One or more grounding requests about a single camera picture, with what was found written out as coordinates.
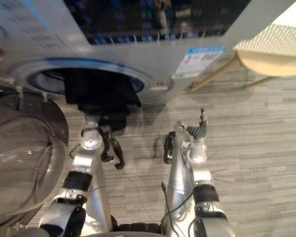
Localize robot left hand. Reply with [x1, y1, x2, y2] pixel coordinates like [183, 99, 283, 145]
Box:
[77, 103, 129, 119]

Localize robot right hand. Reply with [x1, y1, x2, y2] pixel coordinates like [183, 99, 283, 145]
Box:
[177, 107, 209, 144]

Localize black clothes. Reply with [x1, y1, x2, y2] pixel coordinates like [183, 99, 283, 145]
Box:
[63, 68, 143, 115]

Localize silver front-load washing machine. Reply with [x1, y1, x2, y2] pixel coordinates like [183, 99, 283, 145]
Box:
[0, 0, 296, 101]

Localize round glass washing machine door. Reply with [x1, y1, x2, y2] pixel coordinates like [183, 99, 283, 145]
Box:
[0, 90, 70, 231]

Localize black washing machine display panel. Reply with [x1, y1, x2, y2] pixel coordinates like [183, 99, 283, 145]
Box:
[63, 0, 253, 45]

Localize white woven plastic laundry basket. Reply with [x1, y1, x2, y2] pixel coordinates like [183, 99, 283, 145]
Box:
[232, 0, 296, 59]

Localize blue white energy label sticker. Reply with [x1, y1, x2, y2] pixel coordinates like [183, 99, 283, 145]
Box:
[172, 45, 227, 80]

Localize beige chair with metal legs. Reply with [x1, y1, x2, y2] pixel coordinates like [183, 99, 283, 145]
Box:
[189, 48, 296, 93]

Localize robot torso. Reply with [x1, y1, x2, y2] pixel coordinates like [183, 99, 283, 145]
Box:
[96, 221, 164, 237]

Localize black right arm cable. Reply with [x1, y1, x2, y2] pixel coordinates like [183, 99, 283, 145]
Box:
[159, 181, 196, 237]

